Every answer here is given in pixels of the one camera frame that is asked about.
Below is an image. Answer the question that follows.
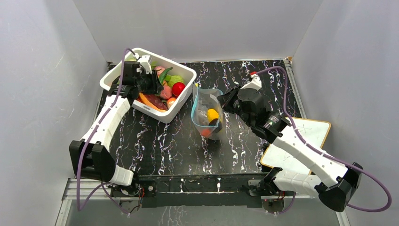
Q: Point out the yellow mango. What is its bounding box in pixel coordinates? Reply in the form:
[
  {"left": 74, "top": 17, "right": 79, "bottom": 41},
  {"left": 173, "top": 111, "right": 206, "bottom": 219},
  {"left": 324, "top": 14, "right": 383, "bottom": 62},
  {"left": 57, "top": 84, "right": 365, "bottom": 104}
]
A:
[{"left": 207, "top": 109, "right": 219, "bottom": 123}]

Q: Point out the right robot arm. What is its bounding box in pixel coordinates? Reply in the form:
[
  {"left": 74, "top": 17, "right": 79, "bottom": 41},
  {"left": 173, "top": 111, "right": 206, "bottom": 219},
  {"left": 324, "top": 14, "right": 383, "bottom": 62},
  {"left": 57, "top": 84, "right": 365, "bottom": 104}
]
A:
[{"left": 217, "top": 87, "right": 362, "bottom": 212}]

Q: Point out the light green cabbage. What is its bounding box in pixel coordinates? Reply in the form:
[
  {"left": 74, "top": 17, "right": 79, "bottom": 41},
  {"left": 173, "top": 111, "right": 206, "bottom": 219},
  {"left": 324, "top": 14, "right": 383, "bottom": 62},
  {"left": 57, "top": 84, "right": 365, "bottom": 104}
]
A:
[{"left": 168, "top": 75, "right": 184, "bottom": 88}]

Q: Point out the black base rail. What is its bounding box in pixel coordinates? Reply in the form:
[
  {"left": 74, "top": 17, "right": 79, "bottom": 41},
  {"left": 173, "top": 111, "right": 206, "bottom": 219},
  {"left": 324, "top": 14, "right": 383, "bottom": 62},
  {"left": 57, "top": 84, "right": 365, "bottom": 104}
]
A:
[{"left": 118, "top": 173, "right": 284, "bottom": 209}]

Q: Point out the pink peach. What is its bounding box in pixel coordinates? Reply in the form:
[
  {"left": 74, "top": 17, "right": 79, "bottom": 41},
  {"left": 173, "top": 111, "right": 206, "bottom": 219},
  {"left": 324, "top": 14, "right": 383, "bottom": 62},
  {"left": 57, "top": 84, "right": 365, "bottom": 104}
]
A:
[{"left": 160, "top": 84, "right": 173, "bottom": 100}]

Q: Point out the white plastic bin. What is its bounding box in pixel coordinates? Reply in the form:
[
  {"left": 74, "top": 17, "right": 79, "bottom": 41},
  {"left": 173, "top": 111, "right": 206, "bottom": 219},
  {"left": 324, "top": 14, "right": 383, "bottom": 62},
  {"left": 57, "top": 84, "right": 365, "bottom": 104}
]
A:
[{"left": 99, "top": 48, "right": 197, "bottom": 123}]

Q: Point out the red tomato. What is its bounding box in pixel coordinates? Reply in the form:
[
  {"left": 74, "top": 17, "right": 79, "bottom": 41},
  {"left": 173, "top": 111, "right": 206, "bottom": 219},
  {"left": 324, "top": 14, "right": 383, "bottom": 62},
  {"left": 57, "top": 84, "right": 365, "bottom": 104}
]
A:
[{"left": 172, "top": 82, "right": 186, "bottom": 97}]

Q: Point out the pink onion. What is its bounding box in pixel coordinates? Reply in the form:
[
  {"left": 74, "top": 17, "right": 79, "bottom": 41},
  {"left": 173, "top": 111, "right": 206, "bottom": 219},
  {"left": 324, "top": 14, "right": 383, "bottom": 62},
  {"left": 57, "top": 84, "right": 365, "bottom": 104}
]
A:
[{"left": 154, "top": 66, "right": 165, "bottom": 77}]

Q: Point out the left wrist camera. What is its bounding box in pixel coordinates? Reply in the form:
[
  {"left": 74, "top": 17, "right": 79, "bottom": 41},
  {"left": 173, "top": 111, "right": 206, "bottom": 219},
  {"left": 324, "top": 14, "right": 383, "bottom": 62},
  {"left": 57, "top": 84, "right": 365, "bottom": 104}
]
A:
[{"left": 137, "top": 54, "right": 152, "bottom": 67}]

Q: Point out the white board wooden frame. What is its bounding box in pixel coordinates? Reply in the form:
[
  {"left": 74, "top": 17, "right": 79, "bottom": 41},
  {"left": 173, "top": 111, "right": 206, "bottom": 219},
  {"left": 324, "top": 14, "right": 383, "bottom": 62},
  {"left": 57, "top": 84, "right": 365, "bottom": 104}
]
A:
[{"left": 260, "top": 117, "right": 332, "bottom": 179}]

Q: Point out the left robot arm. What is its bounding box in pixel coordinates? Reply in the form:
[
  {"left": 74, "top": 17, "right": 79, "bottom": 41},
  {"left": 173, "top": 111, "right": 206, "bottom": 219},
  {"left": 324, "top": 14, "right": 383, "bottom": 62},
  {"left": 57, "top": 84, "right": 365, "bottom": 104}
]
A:
[{"left": 69, "top": 57, "right": 163, "bottom": 196}]

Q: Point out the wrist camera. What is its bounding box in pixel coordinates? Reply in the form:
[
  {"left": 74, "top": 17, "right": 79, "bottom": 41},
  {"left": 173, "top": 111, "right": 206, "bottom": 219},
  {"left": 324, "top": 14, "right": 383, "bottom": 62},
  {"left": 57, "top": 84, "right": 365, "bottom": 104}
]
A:
[
  {"left": 137, "top": 54, "right": 152, "bottom": 67},
  {"left": 241, "top": 72, "right": 262, "bottom": 91}
]

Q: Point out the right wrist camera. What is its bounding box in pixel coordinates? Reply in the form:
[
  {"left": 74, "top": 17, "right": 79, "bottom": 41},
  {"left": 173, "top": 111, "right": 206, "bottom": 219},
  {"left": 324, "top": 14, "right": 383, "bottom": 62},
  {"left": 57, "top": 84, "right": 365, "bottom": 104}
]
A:
[{"left": 241, "top": 72, "right": 262, "bottom": 91}]

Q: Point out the dark purple eggplant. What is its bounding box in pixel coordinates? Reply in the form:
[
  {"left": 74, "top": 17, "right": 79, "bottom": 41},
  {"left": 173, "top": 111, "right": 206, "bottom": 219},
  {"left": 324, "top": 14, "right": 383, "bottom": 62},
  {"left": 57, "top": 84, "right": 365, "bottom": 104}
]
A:
[{"left": 208, "top": 119, "right": 223, "bottom": 134}]

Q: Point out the green cucumber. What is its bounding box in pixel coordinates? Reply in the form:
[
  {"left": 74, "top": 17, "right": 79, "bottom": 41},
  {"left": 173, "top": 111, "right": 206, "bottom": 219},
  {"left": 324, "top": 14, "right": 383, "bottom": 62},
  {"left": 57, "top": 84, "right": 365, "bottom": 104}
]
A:
[{"left": 159, "top": 67, "right": 173, "bottom": 84}]

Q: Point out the clear zip top bag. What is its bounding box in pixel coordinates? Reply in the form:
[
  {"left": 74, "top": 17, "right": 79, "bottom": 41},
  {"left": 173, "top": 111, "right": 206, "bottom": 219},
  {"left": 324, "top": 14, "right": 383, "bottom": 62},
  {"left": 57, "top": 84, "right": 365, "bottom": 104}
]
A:
[{"left": 191, "top": 83, "right": 224, "bottom": 140}]

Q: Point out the raw red meat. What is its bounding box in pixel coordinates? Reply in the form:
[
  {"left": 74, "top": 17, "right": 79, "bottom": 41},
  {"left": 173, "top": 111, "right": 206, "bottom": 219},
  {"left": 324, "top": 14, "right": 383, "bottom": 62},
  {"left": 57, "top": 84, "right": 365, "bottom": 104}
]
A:
[{"left": 144, "top": 94, "right": 168, "bottom": 110}]

